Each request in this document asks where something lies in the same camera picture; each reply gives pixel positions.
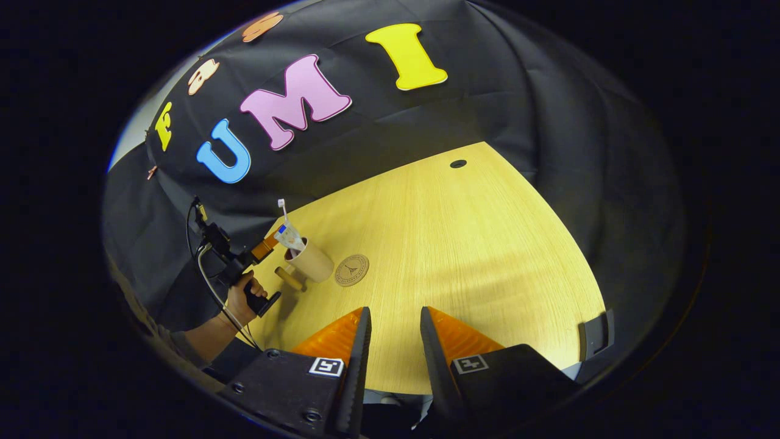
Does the beige cup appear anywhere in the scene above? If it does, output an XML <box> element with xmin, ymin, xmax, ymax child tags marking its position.
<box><xmin>274</xmin><ymin>237</ymin><xmax>335</xmax><ymax>293</ymax></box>

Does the white toothpaste tube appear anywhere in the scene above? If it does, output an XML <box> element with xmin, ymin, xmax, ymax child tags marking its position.
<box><xmin>274</xmin><ymin>223</ymin><xmax>306</xmax><ymax>252</ymax></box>

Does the pink toothbrush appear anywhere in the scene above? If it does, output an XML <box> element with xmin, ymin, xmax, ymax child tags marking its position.
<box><xmin>277</xmin><ymin>199</ymin><xmax>294</xmax><ymax>240</ymax></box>

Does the wooden desktop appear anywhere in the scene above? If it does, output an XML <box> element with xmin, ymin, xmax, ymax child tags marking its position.
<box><xmin>247</xmin><ymin>141</ymin><xmax>608</xmax><ymax>396</ymax></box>

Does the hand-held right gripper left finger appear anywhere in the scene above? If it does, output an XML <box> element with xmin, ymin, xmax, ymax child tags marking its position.
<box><xmin>219</xmin><ymin>307</ymin><xmax>373</xmax><ymax>438</ymax></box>

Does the round brown coaster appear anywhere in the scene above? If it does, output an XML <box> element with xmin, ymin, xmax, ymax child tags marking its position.
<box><xmin>334</xmin><ymin>254</ymin><xmax>371</xmax><ymax>288</ymax></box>

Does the black desk clamp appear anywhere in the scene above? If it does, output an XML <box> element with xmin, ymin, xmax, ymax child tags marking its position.
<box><xmin>577</xmin><ymin>309</ymin><xmax>615</xmax><ymax>362</ymax></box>

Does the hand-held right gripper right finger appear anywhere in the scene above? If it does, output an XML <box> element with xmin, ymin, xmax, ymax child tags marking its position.
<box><xmin>419</xmin><ymin>306</ymin><xmax>581</xmax><ymax>429</ymax></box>

